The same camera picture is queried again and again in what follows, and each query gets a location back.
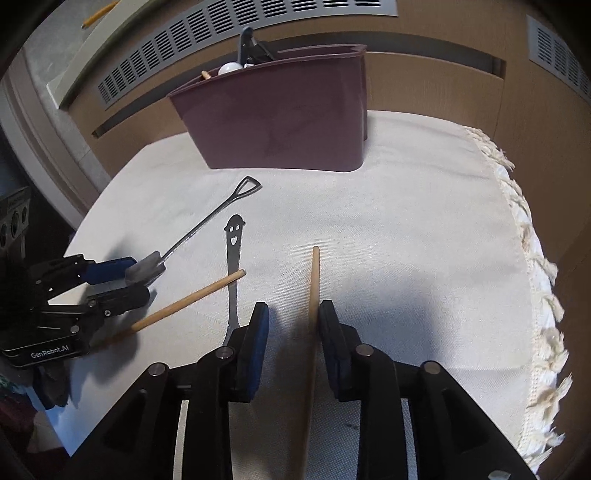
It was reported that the wooden chopstick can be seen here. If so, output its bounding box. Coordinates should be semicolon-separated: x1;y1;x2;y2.
297;246;321;479
100;269;246;348

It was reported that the smiley-handle metal spoon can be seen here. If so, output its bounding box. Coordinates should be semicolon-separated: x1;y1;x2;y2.
220;213;247;349

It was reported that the shovel-handle metal spoon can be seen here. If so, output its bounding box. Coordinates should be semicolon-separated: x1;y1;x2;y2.
124;175;264;287

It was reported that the white ceramic spoon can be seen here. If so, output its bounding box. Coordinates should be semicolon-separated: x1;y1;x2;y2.
217;62;243;75

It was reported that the blue plastic spoon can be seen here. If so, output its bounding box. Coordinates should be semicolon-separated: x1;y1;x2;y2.
238;26;253;67

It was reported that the cream fringed tablecloth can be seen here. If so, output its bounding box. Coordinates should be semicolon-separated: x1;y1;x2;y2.
68;112;571;479

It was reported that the maroon plastic utensil holder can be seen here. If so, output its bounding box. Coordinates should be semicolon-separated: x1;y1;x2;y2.
168;44;368;172

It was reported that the long grey vent grille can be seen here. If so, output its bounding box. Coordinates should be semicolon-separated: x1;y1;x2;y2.
96;0;398;109

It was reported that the small grey vent grille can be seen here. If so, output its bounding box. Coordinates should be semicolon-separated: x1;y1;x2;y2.
527;16;591;103

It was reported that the yellow-handled frying pan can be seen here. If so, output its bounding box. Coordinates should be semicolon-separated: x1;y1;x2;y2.
81;1;118;30

